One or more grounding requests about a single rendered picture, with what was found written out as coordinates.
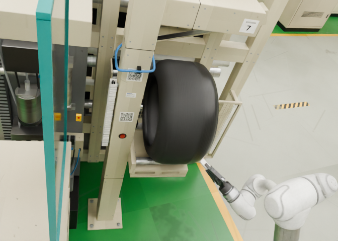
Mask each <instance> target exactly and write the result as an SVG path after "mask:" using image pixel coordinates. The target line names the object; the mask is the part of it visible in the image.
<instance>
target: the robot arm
mask: <svg viewBox="0 0 338 241"><path fill-rule="evenodd" d="M199 163H200V164H201V165H202V166H203V167H204V168H205V169H206V170H205V171H206V173H207V174H208V175H209V177H210V178H211V179H212V181H213V182H214V183H215V182H216V184H217V185H218V186H219V191H220V192H221V193H222V194H223V195H222V196H223V197H224V198H225V199H226V201H227V202H228V203H229V204H230V206H231V208H232V209H233V211H234V212H235V213H236V214H237V215H238V216H239V217H241V218H242V219H243V220H251V219H253V218H254V217H255V215H256V210H255V207H254V203H255V201H256V200H257V199H258V198H260V197H261V196H262V195H264V194H266V192H267V191H268V193H267V194H266V196H265V198H264V207H265V210H266V212H267V214H268V215H269V216H270V217H271V218H272V219H273V220H274V222H275V229H274V239H273V241H299V235H300V227H301V226H302V225H303V224H304V223H305V220H306V218H307V216H308V214H309V212H310V210H311V208H312V207H314V206H315V205H317V204H319V203H320V202H322V201H323V200H325V198H329V197H331V196H332V195H333V194H334V193H335V192H336V191H337V188H338V184H337V181H336V179H335V178H334V177H333V176H331V175H330V174H325V173H316V174H311V175H304V176H300V177H296V178H292V179H289V180H286V181H284V182H281V183H279V184H276V183H274V182H273V181H271V180H267V179H266V178H265V177H264V176H263V175H261V174H255V175H253V176H251V177H250V178H249V179H248V180H247V181H246V183H245V184H244V186H243V187H242V189H241V191H238V190H237V189H236V188H235V186H232V185H231V184H230V183H229V182H228V181H225V178H224V177H223V176H221V175H220V174H219V173H218V172H217V171H216V170H215V169H214V168H213V167H212V166H210V165H209V164H208V163H207V162H206V161H205V160H204V159H202V160H201V161H199Z"/></svg>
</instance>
